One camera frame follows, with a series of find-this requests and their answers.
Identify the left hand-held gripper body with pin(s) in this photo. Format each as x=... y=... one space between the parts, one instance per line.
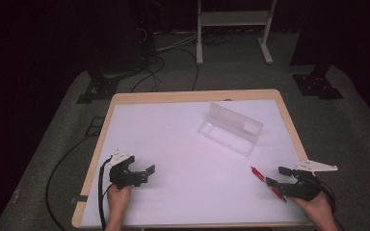
x=121 y=178

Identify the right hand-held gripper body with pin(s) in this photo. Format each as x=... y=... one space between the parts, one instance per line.
x=305 y=189

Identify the red pen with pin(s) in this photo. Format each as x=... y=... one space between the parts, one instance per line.
x=257 y=173

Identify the person's left hand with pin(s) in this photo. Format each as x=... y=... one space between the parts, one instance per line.
x=118 y=199

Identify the person's right hand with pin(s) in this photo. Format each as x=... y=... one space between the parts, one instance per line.
x=316 y=208

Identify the white table mat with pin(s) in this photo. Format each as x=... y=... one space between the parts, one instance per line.
x=192 y=179

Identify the clear plastic pencil case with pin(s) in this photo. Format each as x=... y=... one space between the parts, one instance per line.
x=229 y=130

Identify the black metal stand base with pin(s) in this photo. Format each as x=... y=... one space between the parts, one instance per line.
x=99 y=88
x=316 y=83

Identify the white metal table frame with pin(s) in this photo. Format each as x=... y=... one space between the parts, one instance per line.
x=234 y=18

